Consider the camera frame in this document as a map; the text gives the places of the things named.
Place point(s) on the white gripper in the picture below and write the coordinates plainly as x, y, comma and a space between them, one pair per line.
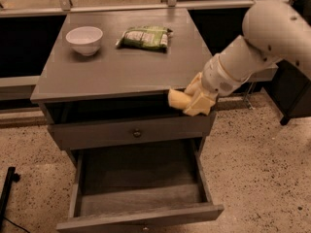
216, 78

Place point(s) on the yellow sponge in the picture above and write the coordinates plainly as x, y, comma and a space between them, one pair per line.
178, 99

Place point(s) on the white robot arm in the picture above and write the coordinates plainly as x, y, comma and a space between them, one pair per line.
271, 31

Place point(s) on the round metal drawer knob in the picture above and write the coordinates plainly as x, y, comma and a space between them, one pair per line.
137, 133

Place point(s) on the grey wooden drawer cabinet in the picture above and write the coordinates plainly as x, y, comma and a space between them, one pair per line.
114, 83

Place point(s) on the open grey bottom drawer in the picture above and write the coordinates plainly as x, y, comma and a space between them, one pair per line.
138, 188

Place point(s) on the grey middle drawer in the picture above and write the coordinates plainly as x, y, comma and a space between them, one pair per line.
106, 133

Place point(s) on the green snack bag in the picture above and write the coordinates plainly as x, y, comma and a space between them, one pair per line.
146, 37

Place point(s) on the dark side cabinet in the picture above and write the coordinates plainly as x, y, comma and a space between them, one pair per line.
290, 90

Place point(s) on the white ceramic bowl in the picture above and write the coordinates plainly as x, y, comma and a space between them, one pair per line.
85, 40

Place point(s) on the black floor stand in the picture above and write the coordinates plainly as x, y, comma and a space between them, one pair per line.
12, 176

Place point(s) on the grey metal railing frame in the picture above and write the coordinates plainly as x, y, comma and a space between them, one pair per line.
97, 4

